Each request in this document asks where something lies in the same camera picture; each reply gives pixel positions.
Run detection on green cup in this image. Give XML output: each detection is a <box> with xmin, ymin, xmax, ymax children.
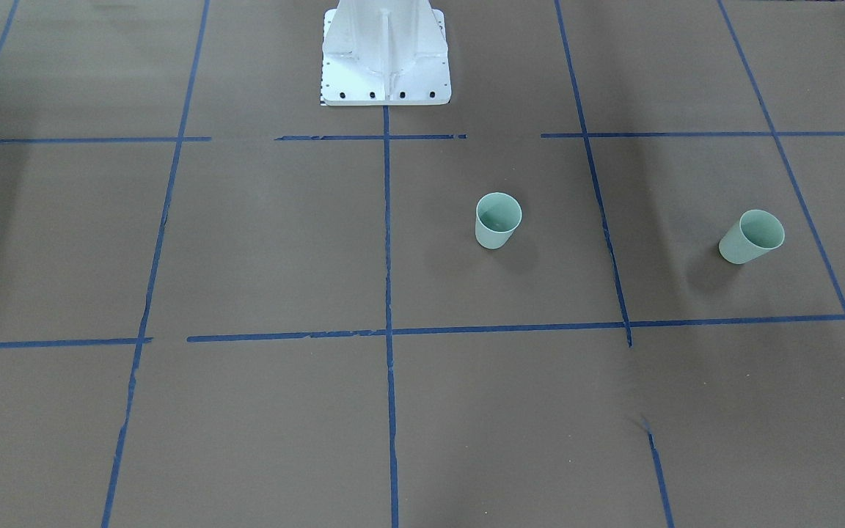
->
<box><xmin>718</xmin><ymin>208</ymin><xmax>786</xmax><ymax>265</ymax></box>
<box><xmin>474</xmin><ymin>193</ymin><xmax>523</xmax><ymax>250</ymax></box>

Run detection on brown paper table cover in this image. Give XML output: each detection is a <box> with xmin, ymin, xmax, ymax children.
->
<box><xmin>0</xmin><ymin>1</ymin><xmax>845</xmax><ymax>527</ymax></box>

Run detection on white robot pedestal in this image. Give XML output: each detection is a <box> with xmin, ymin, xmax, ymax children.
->
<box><xmin>320</xmin><ymin>1</ymin><xmax>452</xmax><ymax>106</ymax></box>

